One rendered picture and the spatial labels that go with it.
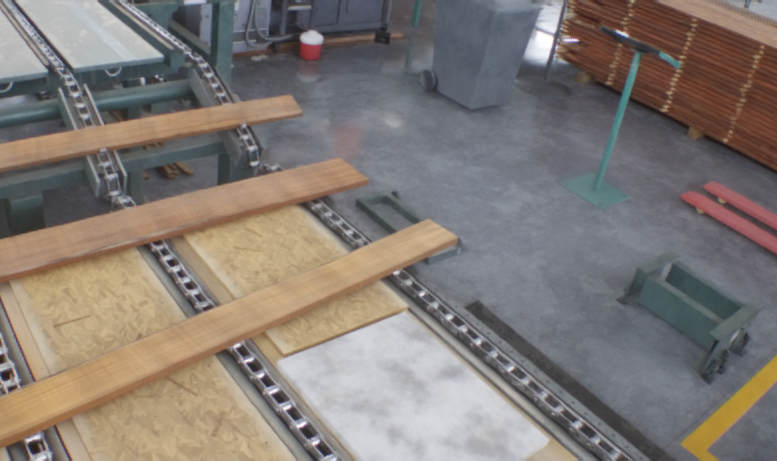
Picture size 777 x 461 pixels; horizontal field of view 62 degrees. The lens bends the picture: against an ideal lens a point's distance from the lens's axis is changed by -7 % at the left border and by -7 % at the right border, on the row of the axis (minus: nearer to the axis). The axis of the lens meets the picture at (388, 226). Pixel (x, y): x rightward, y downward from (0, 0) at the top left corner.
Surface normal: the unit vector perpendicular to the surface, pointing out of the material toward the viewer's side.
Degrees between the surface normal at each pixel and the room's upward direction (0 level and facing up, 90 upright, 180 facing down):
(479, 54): 94
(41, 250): 0
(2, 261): 0
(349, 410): 0
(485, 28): 94
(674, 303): 90
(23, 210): 90
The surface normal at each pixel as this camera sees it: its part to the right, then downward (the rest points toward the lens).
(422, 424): 0.14, -0.84
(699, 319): -0.77, 0.23
